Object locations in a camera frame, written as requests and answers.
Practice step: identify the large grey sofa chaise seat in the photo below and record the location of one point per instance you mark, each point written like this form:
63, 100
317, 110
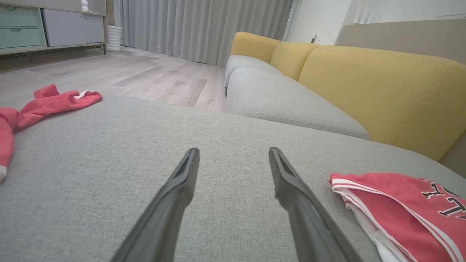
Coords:
91, 174

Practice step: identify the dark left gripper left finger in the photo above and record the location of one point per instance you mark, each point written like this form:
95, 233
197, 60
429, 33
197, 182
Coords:
164, 222

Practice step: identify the white gourd-shaped ornament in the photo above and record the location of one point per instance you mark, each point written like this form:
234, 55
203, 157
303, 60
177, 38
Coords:
84, 5

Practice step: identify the red basketball shorts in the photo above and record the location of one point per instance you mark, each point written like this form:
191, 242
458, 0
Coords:
47, 103

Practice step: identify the yellow sofa armrest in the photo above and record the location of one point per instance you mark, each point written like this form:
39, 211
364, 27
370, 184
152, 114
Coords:
251, 45

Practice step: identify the red white-trimmed basketball jersey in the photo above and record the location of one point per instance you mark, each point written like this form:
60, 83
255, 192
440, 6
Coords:
400, 214

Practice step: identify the small yellow backrest cushion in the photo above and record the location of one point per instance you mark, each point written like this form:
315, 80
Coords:
293, 58

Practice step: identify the large yellow backrest cushion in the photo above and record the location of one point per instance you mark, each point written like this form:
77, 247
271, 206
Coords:
382, 94

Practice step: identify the grey pleated curtain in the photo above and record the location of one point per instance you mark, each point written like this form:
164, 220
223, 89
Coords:
200, 29

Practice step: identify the grey sofa seat cushion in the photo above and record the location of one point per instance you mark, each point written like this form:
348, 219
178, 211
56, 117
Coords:
240, 62
276, 98

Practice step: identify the white wall outlet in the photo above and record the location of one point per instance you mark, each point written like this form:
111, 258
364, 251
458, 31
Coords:
314, 37

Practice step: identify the white ribbed plant pot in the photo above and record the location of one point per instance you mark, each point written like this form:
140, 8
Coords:
114, 38

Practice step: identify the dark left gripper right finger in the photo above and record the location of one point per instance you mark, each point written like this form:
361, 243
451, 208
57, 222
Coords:
309, 225

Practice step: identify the low sideboard cabinet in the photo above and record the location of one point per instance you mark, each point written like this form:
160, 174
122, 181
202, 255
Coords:
72, 27

